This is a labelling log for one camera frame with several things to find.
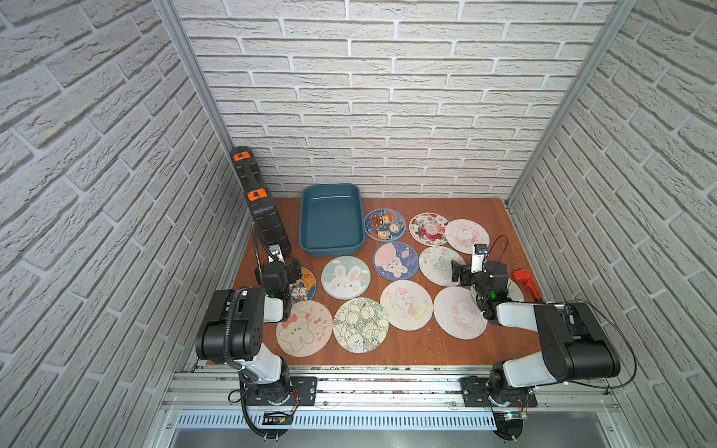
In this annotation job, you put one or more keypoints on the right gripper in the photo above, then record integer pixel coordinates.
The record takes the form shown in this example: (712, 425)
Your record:
(468, 274)

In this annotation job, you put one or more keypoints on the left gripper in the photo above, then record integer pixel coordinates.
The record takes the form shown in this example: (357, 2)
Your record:
(288, 272)

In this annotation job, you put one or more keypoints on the dark blue cartoon coaster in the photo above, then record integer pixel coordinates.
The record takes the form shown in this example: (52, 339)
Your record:
(305, 288)

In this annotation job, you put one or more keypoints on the beige bear bow coaster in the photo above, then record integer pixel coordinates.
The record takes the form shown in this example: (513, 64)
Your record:
(307, 330)

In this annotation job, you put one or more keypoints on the teal storage box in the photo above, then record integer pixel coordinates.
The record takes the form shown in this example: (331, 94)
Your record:
(331, 223)

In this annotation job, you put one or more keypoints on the cream pink character coaster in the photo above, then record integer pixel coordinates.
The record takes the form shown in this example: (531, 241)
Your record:
(409, 305)

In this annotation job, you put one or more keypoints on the green bunnies coaster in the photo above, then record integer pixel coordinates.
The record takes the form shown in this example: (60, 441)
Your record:
(360, 325)

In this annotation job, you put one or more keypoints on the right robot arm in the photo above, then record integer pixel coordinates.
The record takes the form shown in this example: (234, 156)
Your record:
(573, 346)

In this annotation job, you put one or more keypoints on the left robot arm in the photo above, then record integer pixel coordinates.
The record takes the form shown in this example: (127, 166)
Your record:
(232, 334)

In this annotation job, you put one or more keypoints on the white dog face coaster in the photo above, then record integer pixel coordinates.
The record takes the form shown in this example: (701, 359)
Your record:
(514, 293)

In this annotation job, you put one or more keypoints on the pink piglet coaster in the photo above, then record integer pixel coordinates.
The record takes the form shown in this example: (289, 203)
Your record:
(457, 313)

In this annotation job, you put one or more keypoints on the white pink sketch coaster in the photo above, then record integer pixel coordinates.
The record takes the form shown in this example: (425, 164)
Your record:
(463, 235)

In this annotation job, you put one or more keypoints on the white butterfly coaster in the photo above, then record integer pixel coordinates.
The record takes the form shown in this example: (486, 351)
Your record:
(436, 265)

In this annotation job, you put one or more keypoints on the black orange tool case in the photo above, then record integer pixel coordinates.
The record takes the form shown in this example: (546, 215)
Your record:
(261, 203)

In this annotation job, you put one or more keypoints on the floral pink coaster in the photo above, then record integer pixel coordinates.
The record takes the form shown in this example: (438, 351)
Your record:
(429, 229)

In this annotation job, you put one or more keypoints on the lavender bear coaster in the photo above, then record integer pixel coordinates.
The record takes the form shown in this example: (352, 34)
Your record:
(396, 261)

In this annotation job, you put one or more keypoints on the blue cartoon animals coaster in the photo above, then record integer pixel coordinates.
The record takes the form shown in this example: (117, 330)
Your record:
(384, 225)

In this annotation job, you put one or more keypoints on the red handled tool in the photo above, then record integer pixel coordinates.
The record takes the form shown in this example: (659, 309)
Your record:
(524, 278)

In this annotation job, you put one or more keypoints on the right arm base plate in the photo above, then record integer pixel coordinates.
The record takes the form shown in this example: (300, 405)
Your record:
(481, 392)

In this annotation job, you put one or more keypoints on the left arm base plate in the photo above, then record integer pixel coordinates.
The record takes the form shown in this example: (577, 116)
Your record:
(301, 391)

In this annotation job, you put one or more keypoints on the aluminium rail frame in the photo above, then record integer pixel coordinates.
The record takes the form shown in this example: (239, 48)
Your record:
(419, 398)

